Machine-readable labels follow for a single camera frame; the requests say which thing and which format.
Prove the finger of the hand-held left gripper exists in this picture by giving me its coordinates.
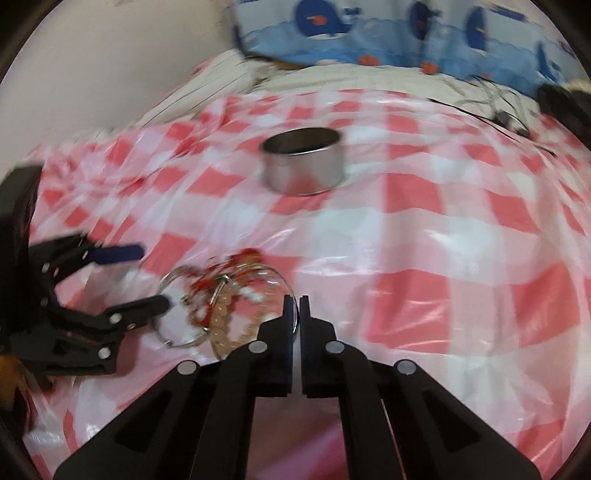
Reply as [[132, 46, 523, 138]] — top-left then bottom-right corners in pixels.
[[9, 295, 171, 377], [28, 233, 145, 278]]

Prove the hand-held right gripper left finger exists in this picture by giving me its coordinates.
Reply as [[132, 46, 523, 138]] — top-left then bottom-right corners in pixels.
[[53, 295, 301, 480]]

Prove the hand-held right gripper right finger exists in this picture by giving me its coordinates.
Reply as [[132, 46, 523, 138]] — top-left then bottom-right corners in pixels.
[[299, 295, 542, 480]]

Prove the pile of bracelets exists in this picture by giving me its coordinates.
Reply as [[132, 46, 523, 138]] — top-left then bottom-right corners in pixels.
[[157, 262, 297, 348]]

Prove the red cord bracelet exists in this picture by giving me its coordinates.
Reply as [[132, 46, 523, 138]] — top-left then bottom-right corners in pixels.
[[184, 248, 265, 329]]

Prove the beige bead bracelet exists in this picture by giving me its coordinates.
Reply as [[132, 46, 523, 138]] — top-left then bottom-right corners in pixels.
[[203, 287, 279, 361]]

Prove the round metal tin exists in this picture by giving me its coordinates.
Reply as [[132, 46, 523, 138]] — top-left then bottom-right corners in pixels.
[[260, 128, 346, 197]]

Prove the red white checkered plastic sheet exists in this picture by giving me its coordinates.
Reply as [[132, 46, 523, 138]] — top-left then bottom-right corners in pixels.
[[18, 90, 591, 476]]

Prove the striped white blanket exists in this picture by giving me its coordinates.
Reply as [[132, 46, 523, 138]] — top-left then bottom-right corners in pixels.
[[124, 48, 546, 131]]

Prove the whale print blue cloth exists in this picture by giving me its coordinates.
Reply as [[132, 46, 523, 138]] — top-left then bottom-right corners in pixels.
[[231, 0, 583, 93]]

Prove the black jacket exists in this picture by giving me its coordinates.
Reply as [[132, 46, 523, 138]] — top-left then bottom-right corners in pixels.
[[536, 82, 591, 136]]

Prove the black cable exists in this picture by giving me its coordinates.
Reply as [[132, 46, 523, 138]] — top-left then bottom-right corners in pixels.
[[427, 78, 560, 158]]

